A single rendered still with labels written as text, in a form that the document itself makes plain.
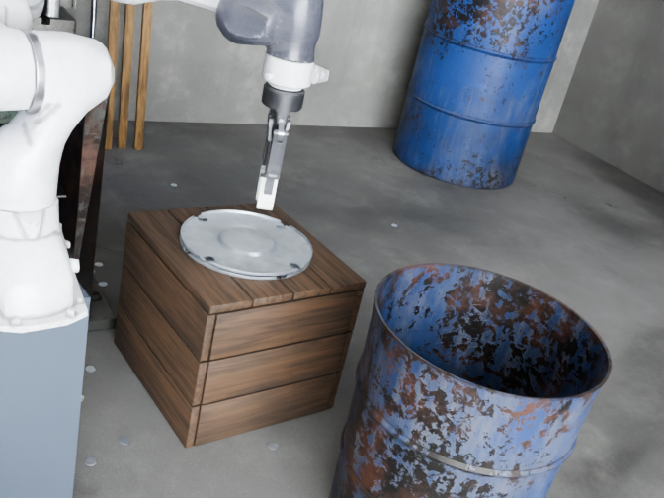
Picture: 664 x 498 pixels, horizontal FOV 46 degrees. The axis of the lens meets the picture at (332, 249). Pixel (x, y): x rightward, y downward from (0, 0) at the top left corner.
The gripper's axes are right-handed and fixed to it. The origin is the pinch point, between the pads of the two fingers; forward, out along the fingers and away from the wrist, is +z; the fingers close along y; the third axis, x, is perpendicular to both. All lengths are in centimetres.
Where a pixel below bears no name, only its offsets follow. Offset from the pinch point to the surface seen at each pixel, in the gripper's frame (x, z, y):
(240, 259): -1.9, 19.5, -6.9
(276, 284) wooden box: 5.4, 20.5, -0.1
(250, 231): 0.5, 18.9, -19.3
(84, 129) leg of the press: -37.2, 3.9, -27.8
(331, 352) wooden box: 21.0, 38.3, -3.8
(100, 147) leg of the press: -33.8, 8.0, -29.2
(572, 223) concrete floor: 147, 57, -143
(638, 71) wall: 209, 8, -241
